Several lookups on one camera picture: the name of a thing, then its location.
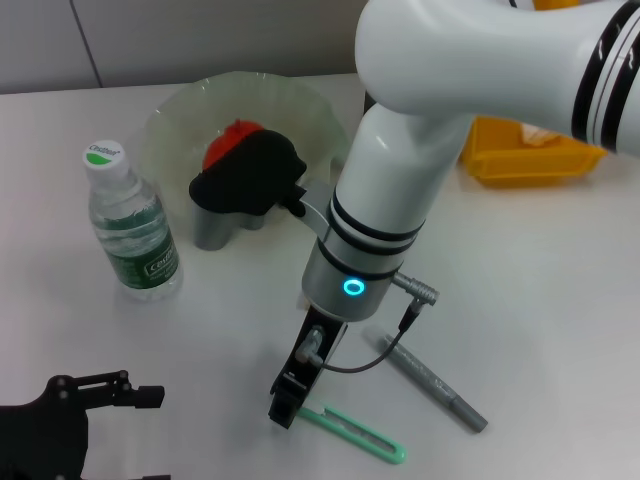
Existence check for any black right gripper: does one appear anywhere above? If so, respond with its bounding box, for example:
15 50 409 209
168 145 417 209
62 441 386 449
268 304 350 431

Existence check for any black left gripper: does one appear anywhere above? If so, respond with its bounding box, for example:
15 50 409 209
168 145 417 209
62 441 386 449
0 369 172 480

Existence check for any green utility knife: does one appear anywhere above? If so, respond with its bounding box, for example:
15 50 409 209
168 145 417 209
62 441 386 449
298 404 407 467

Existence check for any grey marker pen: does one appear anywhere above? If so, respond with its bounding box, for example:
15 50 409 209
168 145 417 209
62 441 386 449
364 324 489 434

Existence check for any clear green-label water bottle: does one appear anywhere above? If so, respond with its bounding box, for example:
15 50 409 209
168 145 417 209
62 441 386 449
81 138 184 303

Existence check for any orange fruit with stem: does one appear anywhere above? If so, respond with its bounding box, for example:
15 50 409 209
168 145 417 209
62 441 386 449
203 118 264 172

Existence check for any translucent green wavy fruit plate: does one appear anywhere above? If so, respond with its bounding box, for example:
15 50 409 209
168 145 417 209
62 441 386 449
141 71 350 236

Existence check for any yellow plastic bin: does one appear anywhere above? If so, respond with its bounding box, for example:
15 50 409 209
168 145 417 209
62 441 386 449
459 0 609 189

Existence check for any right wrist cable with plug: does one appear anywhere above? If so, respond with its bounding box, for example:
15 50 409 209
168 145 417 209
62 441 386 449
294 272 441 374

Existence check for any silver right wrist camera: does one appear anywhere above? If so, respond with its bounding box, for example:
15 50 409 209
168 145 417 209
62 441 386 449
188 128 334 251

